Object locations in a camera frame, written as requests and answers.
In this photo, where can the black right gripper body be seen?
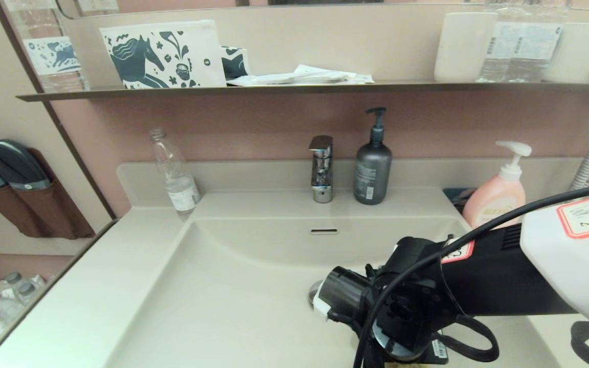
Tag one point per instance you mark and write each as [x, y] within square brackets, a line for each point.
[427, 355]

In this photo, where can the chrome faucet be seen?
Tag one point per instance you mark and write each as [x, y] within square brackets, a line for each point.
[321, 174]

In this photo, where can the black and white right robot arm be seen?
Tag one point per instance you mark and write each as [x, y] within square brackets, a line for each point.
[504, 276]

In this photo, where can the white sink basin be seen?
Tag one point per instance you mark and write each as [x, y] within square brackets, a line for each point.
[223, 306]

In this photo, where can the chrome drain stopper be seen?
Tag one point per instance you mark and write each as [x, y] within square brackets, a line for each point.
[315, 291]

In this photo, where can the pink soap pump bottle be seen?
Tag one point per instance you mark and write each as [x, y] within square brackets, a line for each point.
[499, 194]

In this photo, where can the dark grey pump bottle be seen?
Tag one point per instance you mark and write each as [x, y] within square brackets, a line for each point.
[372, 174]

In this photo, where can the empty clear plastic bottle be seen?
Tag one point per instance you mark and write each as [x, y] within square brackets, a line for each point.
[178, 189]

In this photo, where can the white plastic amenity packets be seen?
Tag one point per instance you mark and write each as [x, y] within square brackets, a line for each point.
[304, 76]

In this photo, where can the clear water bottle white label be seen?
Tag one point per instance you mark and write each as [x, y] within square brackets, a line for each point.
[542, 45]
[501, 45]

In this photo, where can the small dark patterned pouch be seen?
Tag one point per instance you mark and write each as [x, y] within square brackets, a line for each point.
[234, 63]

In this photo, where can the white horse print pouch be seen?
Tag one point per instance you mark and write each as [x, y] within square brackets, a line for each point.
[197, 51]

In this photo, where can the slippers in brown holder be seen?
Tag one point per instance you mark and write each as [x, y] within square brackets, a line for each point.
[44, 214]

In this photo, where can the water bottle horse label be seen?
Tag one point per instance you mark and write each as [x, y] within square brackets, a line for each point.
[50, 55]

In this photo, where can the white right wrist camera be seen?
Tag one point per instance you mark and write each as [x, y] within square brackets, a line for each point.
[320, 309]

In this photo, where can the metal wall shelf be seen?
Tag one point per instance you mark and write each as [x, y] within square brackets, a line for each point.
[274, 90]

